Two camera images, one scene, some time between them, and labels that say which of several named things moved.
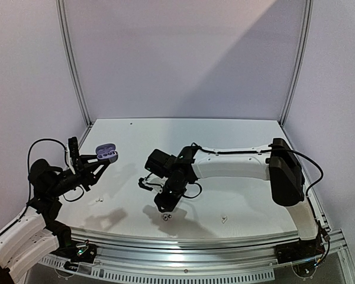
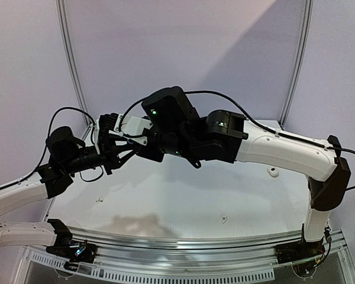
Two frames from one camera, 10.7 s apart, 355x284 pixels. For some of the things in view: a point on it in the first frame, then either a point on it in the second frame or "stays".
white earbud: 224,219 stays
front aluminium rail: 231,251 stays
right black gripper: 166,202 to 141,148
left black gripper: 83,170 to 109,151
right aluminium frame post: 302,60 stays
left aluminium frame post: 60,9 stays
